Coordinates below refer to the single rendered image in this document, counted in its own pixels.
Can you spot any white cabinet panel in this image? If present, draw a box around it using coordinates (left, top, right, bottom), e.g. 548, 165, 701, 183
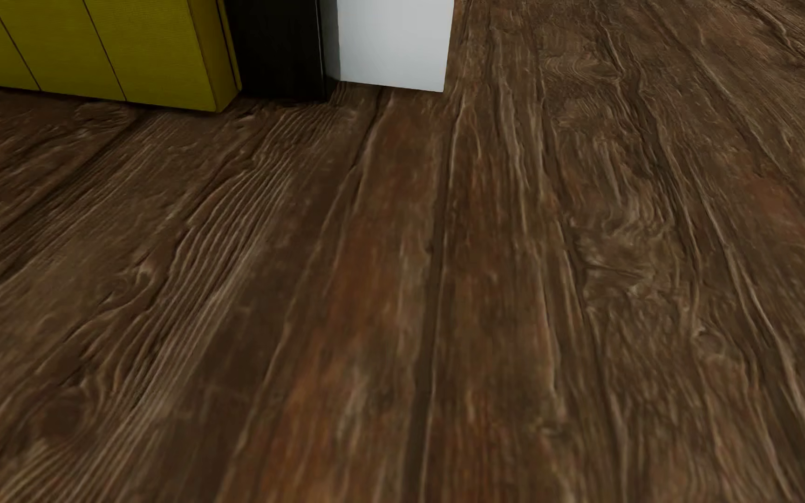
319, 0, 456, 94

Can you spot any yellow cabinet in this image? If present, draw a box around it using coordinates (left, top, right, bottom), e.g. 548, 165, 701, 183
0, 0, 243, 113

